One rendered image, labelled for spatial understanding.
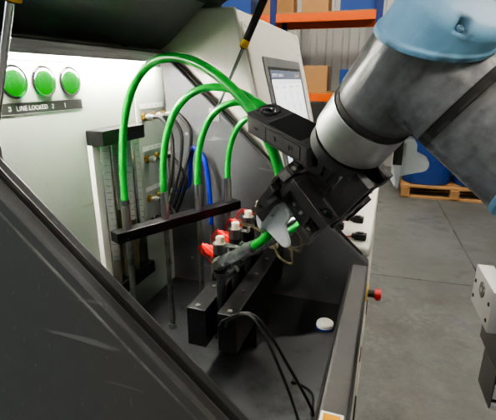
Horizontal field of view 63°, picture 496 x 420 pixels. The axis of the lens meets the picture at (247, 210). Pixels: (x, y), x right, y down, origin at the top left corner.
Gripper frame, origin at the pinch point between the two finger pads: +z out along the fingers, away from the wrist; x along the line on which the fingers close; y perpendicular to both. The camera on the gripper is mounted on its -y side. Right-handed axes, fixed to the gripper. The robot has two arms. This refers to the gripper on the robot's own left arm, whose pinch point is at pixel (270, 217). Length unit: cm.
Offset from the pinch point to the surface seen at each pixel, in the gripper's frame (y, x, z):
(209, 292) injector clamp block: 0.0, -3.0, 30.4
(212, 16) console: -55, 29, 15
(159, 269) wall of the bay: -17, -1, 60
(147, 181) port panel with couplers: -33, 2, 40
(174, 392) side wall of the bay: 12.1, -22.4, -1.9
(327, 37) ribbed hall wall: -308, 489, 331
